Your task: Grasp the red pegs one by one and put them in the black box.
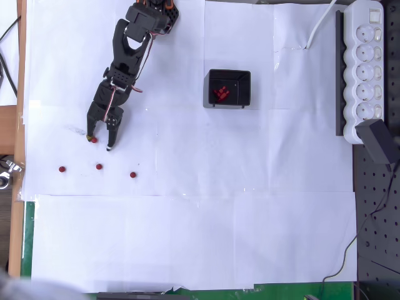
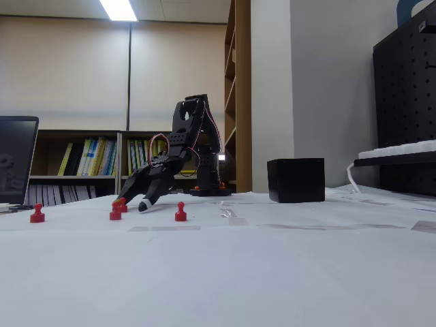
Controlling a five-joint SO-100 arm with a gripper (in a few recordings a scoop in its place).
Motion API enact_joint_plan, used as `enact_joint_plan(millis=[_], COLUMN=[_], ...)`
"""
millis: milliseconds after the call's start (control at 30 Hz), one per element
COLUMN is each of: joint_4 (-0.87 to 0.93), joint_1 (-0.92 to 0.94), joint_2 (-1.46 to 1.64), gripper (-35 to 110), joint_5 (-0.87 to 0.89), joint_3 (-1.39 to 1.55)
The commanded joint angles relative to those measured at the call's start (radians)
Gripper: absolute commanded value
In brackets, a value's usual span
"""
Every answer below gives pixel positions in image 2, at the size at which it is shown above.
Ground thin yellow book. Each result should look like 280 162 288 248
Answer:
57 142 74 177

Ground black book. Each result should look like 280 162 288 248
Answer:
64 142 85 177

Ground white blue book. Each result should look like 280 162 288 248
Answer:
76 138 93 177

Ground black wall cable duct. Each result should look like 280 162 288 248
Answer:
126 20 133 132

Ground low wooden bookshelf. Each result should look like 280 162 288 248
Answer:
117 130 205 196
29 129 121 206

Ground tall wooden shelf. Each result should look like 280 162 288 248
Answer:
223 0 253 193

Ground blue rounded object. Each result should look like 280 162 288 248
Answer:
396 0 436 29

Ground black robot base orange clips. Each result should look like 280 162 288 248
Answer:
189 183 233 198

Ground laptop screen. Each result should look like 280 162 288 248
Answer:
0 115 40 206

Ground black rail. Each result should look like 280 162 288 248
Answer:
353 151 436 168

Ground black open box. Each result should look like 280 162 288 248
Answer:
266 157 326 204

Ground white paper table cover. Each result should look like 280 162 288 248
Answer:
0 185 436 327

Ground white power cable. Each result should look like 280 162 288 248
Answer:
346 161 361 193

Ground black pegboard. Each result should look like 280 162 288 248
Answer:
372 8 436 198

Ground white power strip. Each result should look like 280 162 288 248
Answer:
357 138 436 160

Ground ceiling light panel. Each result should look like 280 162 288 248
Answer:
98 0 140 22

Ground yellow white book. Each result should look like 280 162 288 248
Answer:
89 136 107 177

